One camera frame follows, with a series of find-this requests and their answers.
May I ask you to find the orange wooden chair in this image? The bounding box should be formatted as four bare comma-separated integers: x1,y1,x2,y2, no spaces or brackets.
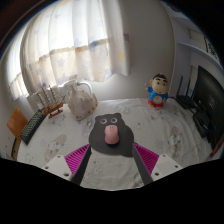
6,106,29,162

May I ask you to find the black mechanical keyboard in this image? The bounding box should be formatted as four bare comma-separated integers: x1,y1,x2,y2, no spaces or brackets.
19,109,48,146

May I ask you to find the black cat-shaped mouse pad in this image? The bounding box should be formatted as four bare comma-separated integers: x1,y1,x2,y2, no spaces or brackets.
88,112,136,158

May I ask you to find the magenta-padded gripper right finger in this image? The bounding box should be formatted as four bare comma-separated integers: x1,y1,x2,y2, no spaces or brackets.
131,143,184,186

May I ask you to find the wooden model sailing ship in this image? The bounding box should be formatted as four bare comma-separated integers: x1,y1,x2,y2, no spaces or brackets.
35,85,67,119

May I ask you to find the white printed tablecloth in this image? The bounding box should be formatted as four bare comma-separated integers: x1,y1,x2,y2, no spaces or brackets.
16,97,221,192

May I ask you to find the cartoon boy figurine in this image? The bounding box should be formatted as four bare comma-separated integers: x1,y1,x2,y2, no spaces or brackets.
144,73,169,108

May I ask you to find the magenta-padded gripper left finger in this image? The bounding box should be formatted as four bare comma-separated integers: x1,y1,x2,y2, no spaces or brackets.
41,143,92,186

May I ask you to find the black router with antennas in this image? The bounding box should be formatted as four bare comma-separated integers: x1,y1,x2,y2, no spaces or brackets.
175,75,198,109

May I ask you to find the white radiator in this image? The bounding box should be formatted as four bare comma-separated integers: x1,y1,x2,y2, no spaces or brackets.
26,79,93,113

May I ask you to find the black computer monitor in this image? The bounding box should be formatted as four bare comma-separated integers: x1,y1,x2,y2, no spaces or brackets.
193,65,224,151

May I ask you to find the sheer white star-print curtain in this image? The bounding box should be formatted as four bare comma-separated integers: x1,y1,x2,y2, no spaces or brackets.
8,0,131,101

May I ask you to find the pink computer mouse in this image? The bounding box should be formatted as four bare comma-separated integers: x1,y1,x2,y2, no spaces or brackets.
103,124,120,145

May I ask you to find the white wall shelf unit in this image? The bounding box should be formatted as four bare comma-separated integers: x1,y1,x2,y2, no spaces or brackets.
169,13,224,74

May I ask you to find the large white conch shell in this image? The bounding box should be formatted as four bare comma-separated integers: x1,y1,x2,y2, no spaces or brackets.
67,79,99,122

